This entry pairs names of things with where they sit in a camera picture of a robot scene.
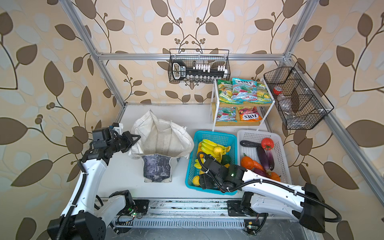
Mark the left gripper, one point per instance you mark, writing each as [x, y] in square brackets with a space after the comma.
[126, 136]

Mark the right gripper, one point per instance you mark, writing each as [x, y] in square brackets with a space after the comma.
[204, 180]

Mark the cream canvas grocery bag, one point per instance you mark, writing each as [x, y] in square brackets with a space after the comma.
[160, 148]

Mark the teal red snack bag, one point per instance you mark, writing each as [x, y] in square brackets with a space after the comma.
[244, 90]

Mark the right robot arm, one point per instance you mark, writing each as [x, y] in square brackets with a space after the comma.
[263, 195]

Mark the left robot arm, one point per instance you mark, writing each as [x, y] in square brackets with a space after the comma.
[81, 219]

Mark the lower teal snack bag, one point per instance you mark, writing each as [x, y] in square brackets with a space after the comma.
[226, 115]

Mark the orange Fox's candy bag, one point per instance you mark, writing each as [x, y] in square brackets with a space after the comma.
[249, 114]

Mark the green snack bag right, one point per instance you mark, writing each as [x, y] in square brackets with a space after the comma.
[263, 96]

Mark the green snack bag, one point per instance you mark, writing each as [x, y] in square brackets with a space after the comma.
[225, 90]
[263, 96]

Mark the green snack bag left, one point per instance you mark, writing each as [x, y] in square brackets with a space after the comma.
[225, 90]

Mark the orange carrot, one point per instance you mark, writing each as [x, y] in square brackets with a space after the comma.
[250, 164]

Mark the yellow round fruit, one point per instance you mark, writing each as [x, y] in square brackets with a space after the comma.
[196, 181]

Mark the teal plastic basket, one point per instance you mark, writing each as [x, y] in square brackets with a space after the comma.
[228, 159]

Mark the lower banana bunch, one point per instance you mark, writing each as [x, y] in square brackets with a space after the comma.
[197, 165]

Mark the banana bunch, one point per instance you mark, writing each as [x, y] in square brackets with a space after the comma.
[197, 165]
[211, 148]

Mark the upper banana bunch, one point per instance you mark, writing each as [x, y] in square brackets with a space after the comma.
[211, 148]

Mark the purple eggplant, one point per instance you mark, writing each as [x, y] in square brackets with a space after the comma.
[266, 159]

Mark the red tomato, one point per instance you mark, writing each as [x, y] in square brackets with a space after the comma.
[267, 144]

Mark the white plastic basket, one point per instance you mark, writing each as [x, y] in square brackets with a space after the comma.
[277, 151]

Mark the plastic bottle red cap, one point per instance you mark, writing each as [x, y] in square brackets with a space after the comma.
[284, 101]

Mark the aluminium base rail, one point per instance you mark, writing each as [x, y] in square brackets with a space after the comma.
[188, 214]

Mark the black wire basket back wall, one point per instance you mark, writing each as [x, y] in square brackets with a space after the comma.
[200, 55]

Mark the black wire basket wall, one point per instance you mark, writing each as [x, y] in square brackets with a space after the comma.
[310, 105]
[200, 55]

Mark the black wire basket right wall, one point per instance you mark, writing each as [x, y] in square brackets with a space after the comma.
[310, 105]

